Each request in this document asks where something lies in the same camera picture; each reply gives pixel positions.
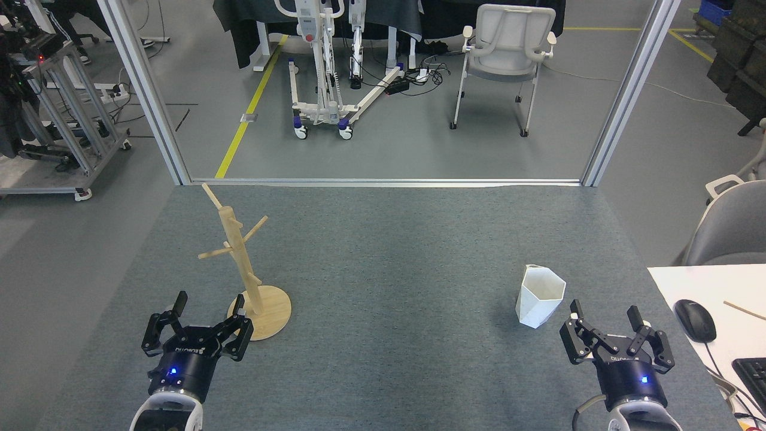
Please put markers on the silver frame rail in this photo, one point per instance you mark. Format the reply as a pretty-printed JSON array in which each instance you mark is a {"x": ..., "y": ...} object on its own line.
[{"x": 383, "y": 181}]

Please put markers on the person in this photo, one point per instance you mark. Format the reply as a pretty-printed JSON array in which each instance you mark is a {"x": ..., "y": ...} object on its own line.
[{"x": 60, "y": 15}]

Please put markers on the white faceted cup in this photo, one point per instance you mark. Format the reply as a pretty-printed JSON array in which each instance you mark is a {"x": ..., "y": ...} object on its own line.
[{"x": 538, "y": 299}]

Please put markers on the black equipment with red light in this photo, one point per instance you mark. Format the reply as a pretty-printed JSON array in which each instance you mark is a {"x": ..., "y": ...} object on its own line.
[{"x": 12, "y": 42}]

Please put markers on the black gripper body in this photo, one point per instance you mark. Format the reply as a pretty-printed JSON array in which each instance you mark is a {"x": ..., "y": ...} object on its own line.
[
  {"x": 631, "y": 380},
  {"x": 185, "y": 365}
]

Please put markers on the white power strip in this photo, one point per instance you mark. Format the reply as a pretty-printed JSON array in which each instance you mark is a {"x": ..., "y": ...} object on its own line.
[{"x": 423, "y": 75}]

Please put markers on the wooden cup rack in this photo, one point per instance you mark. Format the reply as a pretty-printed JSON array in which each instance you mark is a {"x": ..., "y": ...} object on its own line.
[{"x": 263, "y": 314}]

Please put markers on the black table cloth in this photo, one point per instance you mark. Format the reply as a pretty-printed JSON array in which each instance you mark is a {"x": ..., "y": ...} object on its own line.
[{"x": 239, "y": 24}]

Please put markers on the black power strip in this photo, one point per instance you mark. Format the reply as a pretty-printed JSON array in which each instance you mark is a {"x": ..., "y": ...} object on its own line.
[{"x": 397, "y": 86}]

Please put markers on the black keyboard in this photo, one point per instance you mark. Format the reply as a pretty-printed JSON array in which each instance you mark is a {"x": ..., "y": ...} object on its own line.
[{"x": 754, "y": 380}]

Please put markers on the thin wooden stick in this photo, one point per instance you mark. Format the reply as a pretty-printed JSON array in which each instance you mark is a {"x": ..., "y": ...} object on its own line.
[{"x": 745, "y": 310}]

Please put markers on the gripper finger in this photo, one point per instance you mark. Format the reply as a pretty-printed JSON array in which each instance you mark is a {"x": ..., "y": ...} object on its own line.
[
  {"x": 583, "y": 338},
  {"x": 655, "y": 344},
  {"x": 157, "y": 332},
  {"x": 236, "y": 335}
]

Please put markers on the silver frame post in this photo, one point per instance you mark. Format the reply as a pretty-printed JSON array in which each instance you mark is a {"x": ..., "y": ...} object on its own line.
[
  {"x": 149, "y": 96},
  {"x": 628, "y": 96}
]

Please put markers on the white wheeled stand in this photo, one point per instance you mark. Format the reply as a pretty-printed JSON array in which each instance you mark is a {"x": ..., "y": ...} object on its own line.
[{"x": 323, "y": 111}]

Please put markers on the blue plastic bin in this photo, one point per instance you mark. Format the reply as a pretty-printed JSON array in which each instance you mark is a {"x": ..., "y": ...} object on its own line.
[{"x": 715, "y": 12}]

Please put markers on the grey office chair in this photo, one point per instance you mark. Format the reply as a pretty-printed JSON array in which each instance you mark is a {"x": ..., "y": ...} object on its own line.
[{"x": 733, "y": 230}]

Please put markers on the black computer mouse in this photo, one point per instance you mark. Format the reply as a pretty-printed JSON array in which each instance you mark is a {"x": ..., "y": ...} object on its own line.
[{"x": 695, "y": 320}]

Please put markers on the aluminium frame cart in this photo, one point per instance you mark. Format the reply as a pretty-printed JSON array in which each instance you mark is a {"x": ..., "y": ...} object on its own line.
[{"x": 72, "y": 120}]

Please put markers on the dark stacked crates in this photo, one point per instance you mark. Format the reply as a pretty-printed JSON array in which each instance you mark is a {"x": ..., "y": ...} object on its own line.
[{"x": 742, "y": 54}]

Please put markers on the white chair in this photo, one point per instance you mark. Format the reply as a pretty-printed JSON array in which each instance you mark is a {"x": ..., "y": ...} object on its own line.
[{"x": 505, "y": 54}]

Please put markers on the white desk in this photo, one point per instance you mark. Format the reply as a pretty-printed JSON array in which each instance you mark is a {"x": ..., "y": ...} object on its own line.
[{"x": 688, "y": 281}]

